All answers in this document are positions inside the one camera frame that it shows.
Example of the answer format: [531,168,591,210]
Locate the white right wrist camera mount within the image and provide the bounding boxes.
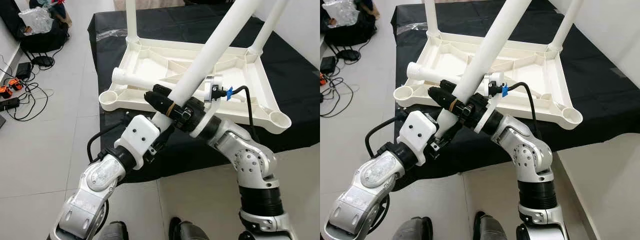
[472,71,506,135]
[190,75,224,138]

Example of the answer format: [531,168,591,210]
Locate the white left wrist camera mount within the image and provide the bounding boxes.
[114,115,162,168]
[397,111,438,167]

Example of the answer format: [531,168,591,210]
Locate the black open bag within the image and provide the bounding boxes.
[320,5,378,47]
[0,0,70,53]

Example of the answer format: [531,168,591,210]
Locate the beige woven bench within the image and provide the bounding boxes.
[114,0,186,11]

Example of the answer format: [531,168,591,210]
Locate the black tablecloth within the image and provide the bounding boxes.
[87,5,321,183]
[390,0,640,191]

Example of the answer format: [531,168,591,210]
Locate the long clear tape strip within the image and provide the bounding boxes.
[95,29,126,42]
[396,22,426,36]

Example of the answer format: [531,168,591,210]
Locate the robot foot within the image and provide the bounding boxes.
[167,216,208,240]
[392,216,433,240]
[472,211,518,240]
[97,221,130,240]

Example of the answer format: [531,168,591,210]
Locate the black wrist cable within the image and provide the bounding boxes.
[365,116,406,158]
[87,120,126,163]
[502,81,543,140]
[220,86,261,143]

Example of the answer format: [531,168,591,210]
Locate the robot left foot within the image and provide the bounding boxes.
[392,216,433,240]
[97,221,130,240]

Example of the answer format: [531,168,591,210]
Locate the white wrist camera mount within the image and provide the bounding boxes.
[114,115,162,168]
[190,75,224,138]
[397,111,438,167]
[472,71,506,135]

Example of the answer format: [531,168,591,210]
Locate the white plastic table top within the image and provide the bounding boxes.
[99,35,292,135]
[393,31,584,131]

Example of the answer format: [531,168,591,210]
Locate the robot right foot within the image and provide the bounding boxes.
[167,216,208,240]
[472,211,518,240]

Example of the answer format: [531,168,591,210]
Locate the black power strip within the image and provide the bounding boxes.
[0,97,21,112]

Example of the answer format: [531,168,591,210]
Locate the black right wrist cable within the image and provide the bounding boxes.
[220,86,261,143]
[502,81,543,140]

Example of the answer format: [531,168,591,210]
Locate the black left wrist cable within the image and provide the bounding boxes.
[87,120,126,163]
[365,116,406,158]

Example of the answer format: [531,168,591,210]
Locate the clear plastic bag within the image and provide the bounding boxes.
[20,7,53,33]
[322,0,361,28]

